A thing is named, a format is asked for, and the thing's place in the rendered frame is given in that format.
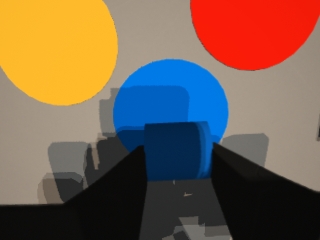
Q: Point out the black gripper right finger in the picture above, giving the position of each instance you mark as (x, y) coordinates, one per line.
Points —
(259, 204)

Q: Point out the red circle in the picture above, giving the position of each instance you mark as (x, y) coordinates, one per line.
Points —
(253, 34)

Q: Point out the blue circle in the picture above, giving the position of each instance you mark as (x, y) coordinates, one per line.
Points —
(165, 91)

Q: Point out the orange circle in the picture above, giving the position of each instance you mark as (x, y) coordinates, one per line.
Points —
(60, 52)

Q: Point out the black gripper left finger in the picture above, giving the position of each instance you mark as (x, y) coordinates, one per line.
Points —
(109, 209)

